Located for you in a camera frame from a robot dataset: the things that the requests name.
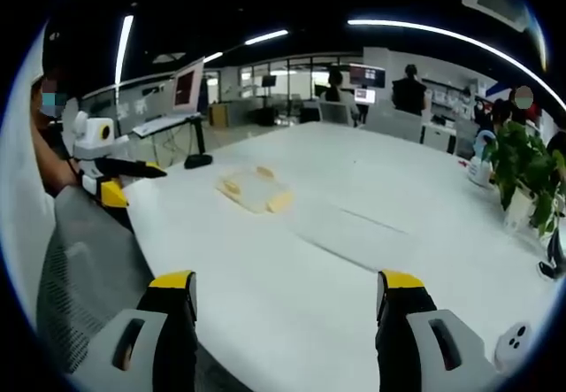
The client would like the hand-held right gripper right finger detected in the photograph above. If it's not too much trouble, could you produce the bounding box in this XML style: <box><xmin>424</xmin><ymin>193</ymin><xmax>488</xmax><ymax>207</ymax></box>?
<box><xmin>375</xmin><ymin>269</ymin><xmax>500</xmax><ymax>392</ymax></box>

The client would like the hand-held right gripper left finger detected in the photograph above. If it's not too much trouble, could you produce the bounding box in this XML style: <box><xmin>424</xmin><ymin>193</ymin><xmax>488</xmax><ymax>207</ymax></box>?
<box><xmin>73</xmin><ymin>270</ymin><xmax>199</xmax><ymax>392</ymax></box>

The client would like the grey mesh office chair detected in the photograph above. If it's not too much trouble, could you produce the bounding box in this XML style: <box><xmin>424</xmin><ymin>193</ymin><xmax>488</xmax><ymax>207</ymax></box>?
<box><xmin>36</xmin><ymin>185</ymin><xmax>200</xmax><ymax>378</ymax></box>

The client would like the black monitor stand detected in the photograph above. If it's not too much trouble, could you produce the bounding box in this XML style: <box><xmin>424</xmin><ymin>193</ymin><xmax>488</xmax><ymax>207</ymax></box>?
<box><xmin>183</xmin><ymin>115</ymin><xmax>215</xmax><ymax>171</ymax></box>

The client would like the person's white shirt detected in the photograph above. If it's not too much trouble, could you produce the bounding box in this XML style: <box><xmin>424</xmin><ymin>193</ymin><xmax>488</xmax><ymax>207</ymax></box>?
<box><xmin>0</xmin><ymin>112</ymin><xmax>61</xmax><ymax>338</ymax></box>

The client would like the person's head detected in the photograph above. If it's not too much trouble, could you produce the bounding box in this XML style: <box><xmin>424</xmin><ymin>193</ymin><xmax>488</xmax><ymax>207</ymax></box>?
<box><xmin>42</xmin><ymin>19</ymin><xmax>92</xmax><ymax>101</ymax></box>

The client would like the tilted computer monitor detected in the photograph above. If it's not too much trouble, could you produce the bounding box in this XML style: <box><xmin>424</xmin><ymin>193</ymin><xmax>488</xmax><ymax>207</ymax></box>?
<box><xmin>171</xmin><ymin>57</ymin><xmax>206</xmax><ymax>115</ymax></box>

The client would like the cardboard box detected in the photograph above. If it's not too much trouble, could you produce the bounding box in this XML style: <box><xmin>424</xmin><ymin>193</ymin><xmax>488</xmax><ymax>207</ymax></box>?
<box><xmin>208</xmin><ymin>103</ymin><xmax>230</xmax><ymax>128</ymax></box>

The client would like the white device with three holes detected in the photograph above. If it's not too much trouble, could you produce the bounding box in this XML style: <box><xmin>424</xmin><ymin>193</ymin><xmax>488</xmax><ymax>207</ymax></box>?
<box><xmin>493</xmin><ymin>320</ymin><xmax>532</xmax><ymax>370</ymax></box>

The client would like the white plant pot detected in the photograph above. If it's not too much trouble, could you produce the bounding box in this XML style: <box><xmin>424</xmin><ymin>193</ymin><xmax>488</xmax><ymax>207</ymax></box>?
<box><xmin>502</xmin><ymin>185</ymin><xmax>539</xmax><ymax>234</ymax></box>

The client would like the black object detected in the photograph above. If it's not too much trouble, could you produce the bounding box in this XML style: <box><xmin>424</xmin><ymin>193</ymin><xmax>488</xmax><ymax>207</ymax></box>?
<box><xmin>537</xmin><ymin>231</ymin><xmax>566</xmax><ymax>281</ymax></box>

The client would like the white spray bottle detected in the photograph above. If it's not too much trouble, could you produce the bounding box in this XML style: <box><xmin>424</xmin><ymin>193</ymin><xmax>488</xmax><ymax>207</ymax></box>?
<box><xmin>467</xmin><ymin>129</ymin><xmax>500</xmax><ymax>188</ymax></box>

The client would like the green potted plant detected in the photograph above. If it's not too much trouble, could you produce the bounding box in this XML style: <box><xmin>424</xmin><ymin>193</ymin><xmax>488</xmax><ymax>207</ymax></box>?
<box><xmin>489</xmin><ymin>120</ymin><xmax>566</xmax><ymax>239</ymax></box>

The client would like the small desk monitor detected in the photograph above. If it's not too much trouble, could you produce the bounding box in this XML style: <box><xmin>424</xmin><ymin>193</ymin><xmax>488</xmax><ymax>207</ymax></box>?
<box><xmin>353</xmin><ymin>87</ymin><xmax>378</xmax><ymax>105</ymax></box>

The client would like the wide desk monitor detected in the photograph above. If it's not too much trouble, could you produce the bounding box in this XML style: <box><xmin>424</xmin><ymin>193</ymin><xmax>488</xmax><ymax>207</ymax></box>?
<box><xmin>348</xmin><ymin>64</ymin><xmax>387</xmax><ymax>88</ymax></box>

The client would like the long ceiling light strip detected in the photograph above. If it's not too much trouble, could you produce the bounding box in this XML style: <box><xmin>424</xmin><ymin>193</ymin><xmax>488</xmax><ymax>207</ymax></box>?
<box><xmin>347</xmin><ymin>18</ymin><xmax>566</xmax><ymax>113</ymax></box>

